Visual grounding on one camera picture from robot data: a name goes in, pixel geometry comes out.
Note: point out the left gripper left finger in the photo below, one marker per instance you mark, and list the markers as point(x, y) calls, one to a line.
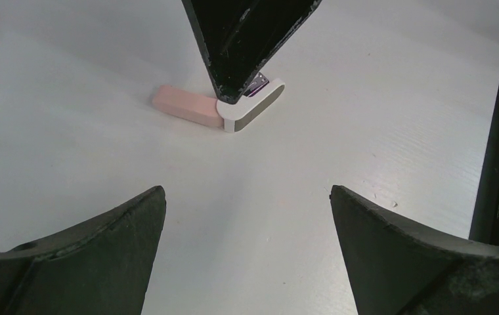
point(99, 266)

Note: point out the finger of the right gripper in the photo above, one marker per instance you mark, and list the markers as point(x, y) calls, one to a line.
point(236, 38)

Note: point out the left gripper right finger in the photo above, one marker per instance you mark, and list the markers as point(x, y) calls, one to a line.
point(396, 265)

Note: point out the pink and white stapler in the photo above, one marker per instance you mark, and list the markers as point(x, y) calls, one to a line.
point(212, 112)

